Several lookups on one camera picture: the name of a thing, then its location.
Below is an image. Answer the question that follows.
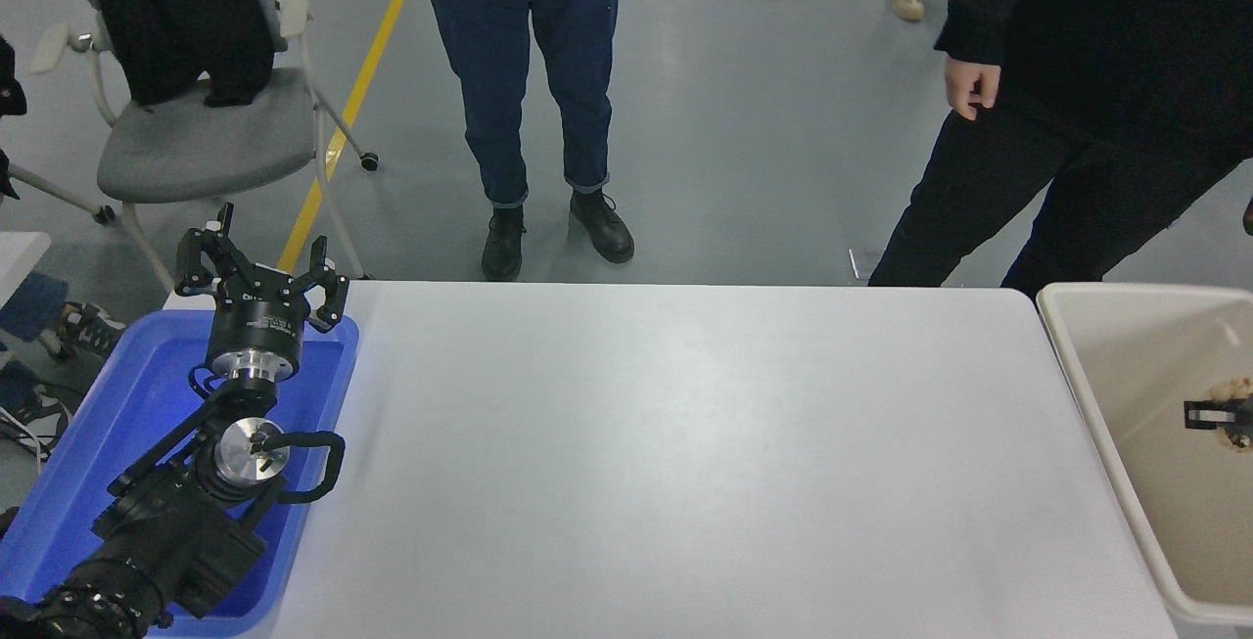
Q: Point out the tan paper ball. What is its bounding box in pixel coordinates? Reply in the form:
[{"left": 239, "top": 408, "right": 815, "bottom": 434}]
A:
[{"left": 1206, "top": 376, "right": 1253, "bottom": 453}]

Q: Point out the large pale plastic bin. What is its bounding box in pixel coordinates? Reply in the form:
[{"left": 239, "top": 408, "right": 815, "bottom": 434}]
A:
[{"left": 1036, "top": 282, "right": 1253, "bottom": 628}]

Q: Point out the person in blue jeans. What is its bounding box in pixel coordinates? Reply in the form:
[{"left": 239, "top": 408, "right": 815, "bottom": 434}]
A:
[{"left": 415, "top": 0, "right": 637, "bottom": 284}]

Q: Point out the person in black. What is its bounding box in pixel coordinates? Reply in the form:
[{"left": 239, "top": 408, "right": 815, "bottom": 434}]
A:
[{"left": 866, "top": 0, "right": 1253, "bottom": 303}]

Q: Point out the black garment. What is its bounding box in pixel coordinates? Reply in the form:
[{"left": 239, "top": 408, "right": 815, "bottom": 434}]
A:
[{"left": 70, "top": 0, "right": 277, "bottom": 110}]

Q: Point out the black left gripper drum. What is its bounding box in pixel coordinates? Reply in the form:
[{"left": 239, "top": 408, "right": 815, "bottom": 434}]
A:
[{"left": 206, "top": 265, "right": 311, "bottom": 359}]

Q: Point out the small white side table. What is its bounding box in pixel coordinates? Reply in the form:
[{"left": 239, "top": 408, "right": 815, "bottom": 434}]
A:
[{"left": 0, "top": 231, "right": 53, "bottom": 307}]

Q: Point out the person's hand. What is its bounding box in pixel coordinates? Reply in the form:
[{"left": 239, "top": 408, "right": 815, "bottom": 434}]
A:
[{"left": 944, "top": 59, "right": 1003, "bottom": 122}]

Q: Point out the blue plastic tray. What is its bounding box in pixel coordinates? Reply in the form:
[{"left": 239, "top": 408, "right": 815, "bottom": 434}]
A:
[{"left": 0, "top": 309, "right": 361, "bottom": 638}]

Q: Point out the seated person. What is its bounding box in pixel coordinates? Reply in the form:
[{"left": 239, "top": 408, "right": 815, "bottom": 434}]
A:
[{"left": 0, "top": 270, "right": 126, "bottom": 469}]

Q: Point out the grey seat white frame chair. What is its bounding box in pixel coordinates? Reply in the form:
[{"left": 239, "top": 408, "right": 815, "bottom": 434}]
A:
[{"left": 27, "top": 0, "right": 381, "bottom": 294}]

